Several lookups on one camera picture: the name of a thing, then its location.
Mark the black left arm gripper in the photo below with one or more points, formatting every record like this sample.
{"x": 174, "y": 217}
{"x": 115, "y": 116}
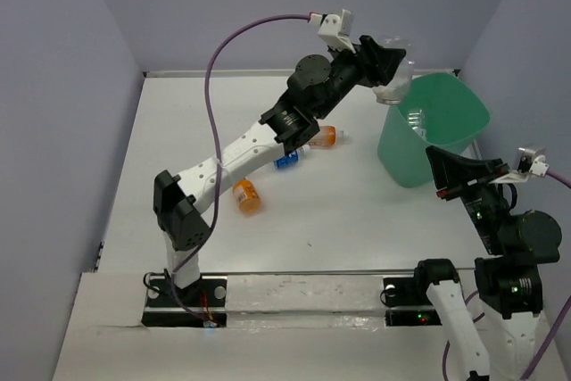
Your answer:
{"x": 375, "y": 65}

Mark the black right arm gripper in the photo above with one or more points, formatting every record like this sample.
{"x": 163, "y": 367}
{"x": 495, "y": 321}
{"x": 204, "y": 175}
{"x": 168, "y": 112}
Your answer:
{"x": 455, "y": 170}

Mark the clear jar with silver rim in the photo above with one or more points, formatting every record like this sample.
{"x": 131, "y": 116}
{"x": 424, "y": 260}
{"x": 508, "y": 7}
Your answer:
{"x": 396, "y": 90}

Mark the clear bottle green blue label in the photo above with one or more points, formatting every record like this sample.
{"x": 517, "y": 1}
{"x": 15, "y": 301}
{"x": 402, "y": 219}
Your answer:
{"x": 416, "y": 119}

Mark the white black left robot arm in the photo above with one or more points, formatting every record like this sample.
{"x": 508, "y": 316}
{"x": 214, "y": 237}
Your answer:
{"x": 315, "y": 88}

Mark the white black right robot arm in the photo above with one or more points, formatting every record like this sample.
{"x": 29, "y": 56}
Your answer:
{"x": 508, "y": 281}

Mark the green plastic bin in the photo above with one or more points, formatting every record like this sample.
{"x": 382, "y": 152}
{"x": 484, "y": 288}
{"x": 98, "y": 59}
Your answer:
{"x": 455, "y": 115}

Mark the long orange label bottle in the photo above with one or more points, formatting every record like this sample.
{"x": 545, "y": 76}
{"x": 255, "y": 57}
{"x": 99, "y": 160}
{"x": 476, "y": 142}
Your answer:
{"x": 328, "y": 137}

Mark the small orange juice bottle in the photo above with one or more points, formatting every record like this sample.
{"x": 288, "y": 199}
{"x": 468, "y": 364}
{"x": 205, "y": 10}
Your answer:
{"x": 246, "y": 196}

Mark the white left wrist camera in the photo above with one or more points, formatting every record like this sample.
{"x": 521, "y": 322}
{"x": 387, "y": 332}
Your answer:
{"x": 334, "y": 29}

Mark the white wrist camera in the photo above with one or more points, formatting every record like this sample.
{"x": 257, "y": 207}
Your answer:
{"x": 530, "y": 163}
{"x": 334, "y": 29}

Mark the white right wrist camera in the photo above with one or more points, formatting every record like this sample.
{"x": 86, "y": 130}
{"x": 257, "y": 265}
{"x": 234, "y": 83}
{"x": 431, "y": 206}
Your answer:
{"x": 530, "y": 163}

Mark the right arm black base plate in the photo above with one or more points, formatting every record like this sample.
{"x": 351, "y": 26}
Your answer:
{"x": 405, "y": 305}

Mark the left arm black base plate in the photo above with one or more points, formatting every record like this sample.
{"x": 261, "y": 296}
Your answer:
{"x": 201, "y": 305}

